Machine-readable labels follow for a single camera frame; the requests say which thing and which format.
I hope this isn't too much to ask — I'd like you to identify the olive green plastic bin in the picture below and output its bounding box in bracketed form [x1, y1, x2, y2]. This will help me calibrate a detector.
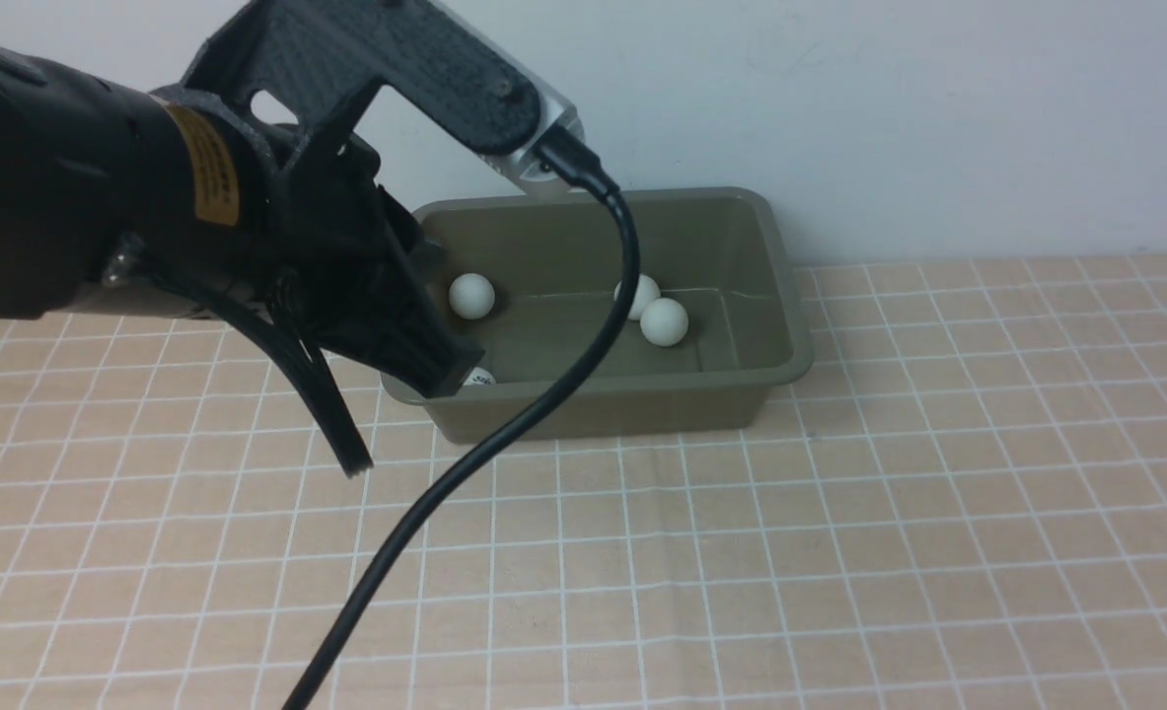
[382, 187, 816, 445]

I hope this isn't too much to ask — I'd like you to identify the white ball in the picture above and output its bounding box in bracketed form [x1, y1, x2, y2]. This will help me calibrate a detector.
[640, 298, 690, 349]
[627, 274, 663, 320]
[448, 273, 497, 320]
[463, 367, 498, 387]

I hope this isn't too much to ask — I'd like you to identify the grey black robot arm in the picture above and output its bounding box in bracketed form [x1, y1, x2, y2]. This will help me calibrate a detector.
[0, 46, 483, 476]

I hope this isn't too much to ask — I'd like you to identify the black camera cable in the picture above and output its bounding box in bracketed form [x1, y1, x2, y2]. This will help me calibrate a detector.
[282, 128, 641, 710]

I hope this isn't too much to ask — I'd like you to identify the peach checkered tablecloth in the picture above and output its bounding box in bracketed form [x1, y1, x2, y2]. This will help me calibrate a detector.
[0, 255, 1167, 709]

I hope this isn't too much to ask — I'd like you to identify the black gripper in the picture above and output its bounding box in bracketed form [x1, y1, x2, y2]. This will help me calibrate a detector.
[158, 89, 484, 479]

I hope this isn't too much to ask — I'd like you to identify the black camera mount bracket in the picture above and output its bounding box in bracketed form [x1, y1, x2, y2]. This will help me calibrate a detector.
[182, 1, 544, 156]

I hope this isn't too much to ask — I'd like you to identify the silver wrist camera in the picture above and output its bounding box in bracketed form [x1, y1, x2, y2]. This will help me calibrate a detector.
[478, 86, 587, 199]

